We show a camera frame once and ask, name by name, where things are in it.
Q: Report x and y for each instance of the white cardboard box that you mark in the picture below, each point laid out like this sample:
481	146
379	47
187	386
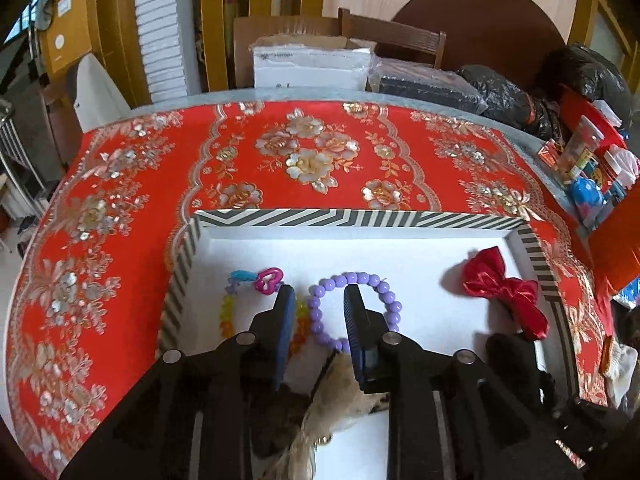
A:
310	67

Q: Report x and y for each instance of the dark package in clear wrap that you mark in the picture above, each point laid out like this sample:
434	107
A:
425	85

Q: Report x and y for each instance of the dark wooden chair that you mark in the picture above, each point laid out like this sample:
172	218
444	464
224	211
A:
55	110

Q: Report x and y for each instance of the blue plastic toy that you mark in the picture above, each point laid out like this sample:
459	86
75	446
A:
586	194

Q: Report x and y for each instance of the grey jacket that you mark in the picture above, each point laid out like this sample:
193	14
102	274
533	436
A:
97	92

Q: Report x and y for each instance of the brown cardboard box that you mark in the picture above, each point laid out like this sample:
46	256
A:
67	20

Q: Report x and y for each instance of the stack of white panels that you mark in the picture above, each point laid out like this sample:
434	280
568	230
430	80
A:
160	30

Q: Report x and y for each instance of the large black plastic bag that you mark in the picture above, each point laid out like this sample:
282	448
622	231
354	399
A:
585	72

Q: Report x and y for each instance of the clear packet of small items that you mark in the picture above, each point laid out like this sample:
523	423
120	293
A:
577	150

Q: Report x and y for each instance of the beige lace hair bow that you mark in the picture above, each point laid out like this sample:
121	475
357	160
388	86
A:
330	400

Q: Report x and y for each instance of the steel stair railing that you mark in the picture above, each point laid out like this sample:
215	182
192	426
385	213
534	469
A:
7	160

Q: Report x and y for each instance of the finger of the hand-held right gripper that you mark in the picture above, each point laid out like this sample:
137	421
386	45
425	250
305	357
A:
515	355

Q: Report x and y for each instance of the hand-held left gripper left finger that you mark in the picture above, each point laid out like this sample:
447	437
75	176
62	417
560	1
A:
285	320

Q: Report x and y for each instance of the slatted wooden chair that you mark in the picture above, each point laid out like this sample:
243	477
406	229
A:
395	35

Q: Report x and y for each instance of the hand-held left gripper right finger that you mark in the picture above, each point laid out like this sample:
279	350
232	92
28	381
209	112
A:
352	325

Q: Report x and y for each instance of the striped white box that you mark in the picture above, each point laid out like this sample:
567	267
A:
400	270

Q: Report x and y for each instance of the red floral tablecloth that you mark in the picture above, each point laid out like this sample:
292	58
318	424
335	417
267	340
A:
125	210

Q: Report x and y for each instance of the red bin of small toys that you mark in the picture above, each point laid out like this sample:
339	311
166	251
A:
617	230

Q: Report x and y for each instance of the white plastic object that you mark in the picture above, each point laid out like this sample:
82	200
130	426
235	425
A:
622	375

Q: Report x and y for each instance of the flat cardboard sheet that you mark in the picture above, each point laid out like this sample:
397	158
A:
280	27

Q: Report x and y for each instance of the red satin bow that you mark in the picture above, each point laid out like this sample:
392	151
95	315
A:
500	285

